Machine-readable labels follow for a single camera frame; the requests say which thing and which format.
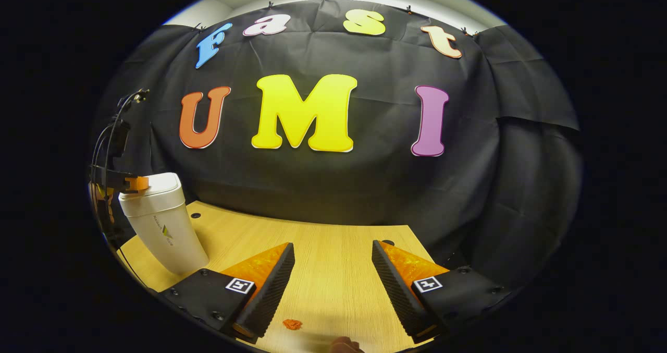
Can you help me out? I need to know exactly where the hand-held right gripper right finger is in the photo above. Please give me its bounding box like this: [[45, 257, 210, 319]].
[[371, 240, 514, 343]]

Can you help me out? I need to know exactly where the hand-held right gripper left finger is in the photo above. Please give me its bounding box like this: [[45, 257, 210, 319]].
[[159, 242, 295, 343]]

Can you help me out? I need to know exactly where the white desktop garbage bin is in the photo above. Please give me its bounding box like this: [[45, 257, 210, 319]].
[[118, 173, 210, 276]]

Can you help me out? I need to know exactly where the wooden desktop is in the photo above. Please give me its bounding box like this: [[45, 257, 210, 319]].
[[116, 201, 443, 353]]

